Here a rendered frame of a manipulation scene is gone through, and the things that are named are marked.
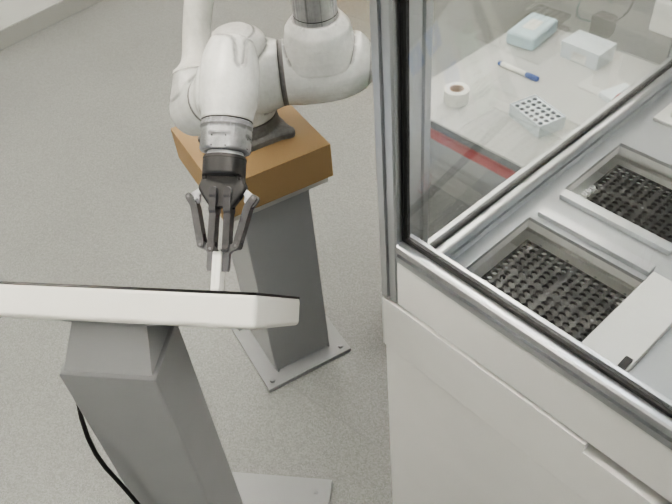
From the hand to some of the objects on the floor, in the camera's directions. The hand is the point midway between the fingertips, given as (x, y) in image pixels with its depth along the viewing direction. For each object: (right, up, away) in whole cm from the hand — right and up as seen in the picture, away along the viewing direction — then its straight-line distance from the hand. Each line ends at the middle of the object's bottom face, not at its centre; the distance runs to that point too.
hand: (218, 272), depth 123 cm
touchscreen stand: (-6, -80, +67) cm, 104 cm away
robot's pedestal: (+5, -26, +118) cm, 121 cm away
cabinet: (+104, -67, +68) cm, 141 cm away
